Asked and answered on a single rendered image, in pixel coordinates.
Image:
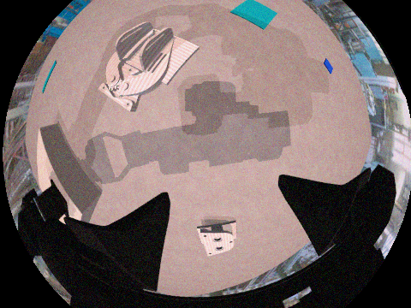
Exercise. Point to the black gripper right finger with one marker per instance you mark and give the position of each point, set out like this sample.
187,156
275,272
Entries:
321,208

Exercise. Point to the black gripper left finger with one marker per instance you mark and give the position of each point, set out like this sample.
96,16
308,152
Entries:
135,242

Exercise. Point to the teal flat plate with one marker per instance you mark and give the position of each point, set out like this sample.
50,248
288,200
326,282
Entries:
255,12

